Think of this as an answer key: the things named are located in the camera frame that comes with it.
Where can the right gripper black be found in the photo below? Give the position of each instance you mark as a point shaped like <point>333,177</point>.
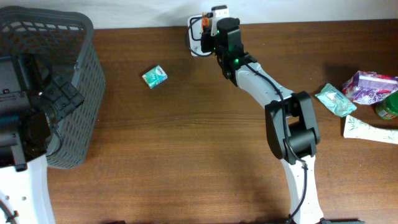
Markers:
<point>206,42</point>

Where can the orange small box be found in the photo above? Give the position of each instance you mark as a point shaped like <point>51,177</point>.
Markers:
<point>205,22</point>

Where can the small teal tissue packet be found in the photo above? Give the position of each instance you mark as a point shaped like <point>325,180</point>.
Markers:
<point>154,76</point>

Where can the teal wet wipes pack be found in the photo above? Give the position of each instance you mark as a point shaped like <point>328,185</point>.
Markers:
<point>335,101</point>

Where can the purple white sanitary pad pack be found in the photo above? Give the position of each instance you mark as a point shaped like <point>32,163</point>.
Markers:
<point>368,88</point>

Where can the white green cosmetic tube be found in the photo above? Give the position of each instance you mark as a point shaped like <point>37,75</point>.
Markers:
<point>356,129</point>

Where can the green lid jar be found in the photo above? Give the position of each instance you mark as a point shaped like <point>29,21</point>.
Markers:
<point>387,109</point>

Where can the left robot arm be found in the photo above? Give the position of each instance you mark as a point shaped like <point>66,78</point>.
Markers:
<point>33,102</point>

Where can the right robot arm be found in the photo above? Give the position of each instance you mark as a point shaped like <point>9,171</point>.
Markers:
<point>291,127</point>

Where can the white barcode scanner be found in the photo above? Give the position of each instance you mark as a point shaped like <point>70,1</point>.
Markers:
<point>193,36</point>

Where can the grey plastic mesh basket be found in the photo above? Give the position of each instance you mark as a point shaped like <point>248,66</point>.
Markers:
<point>64,41</point>

